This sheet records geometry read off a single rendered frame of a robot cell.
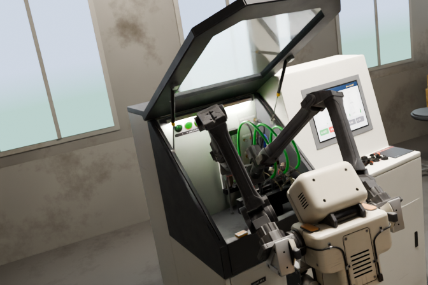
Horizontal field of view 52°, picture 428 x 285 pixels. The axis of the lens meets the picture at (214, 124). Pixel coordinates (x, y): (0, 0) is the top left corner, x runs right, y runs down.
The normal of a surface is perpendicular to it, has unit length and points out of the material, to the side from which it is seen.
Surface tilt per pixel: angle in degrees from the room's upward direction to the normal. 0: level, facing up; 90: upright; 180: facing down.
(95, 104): 90
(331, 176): 48
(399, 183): 90
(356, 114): 76
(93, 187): 90
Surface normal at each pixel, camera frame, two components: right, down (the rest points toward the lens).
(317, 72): 0.46, -0.11
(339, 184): 0.17, -0.53
